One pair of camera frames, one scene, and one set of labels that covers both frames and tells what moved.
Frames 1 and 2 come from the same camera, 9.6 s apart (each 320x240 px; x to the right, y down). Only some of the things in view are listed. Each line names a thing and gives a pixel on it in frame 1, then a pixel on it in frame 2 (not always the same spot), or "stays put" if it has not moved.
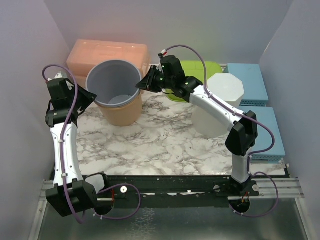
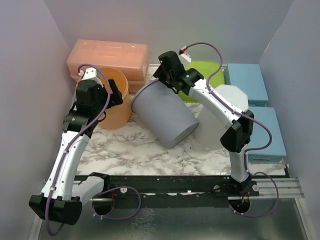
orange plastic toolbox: x=85 y=53 stays put
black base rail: x=170 y=191 stays put
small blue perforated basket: x=264 y=139 stays put
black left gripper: x=89 y=97 → x=116 y=98
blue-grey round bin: x=114 y=82 → x=165 y=112
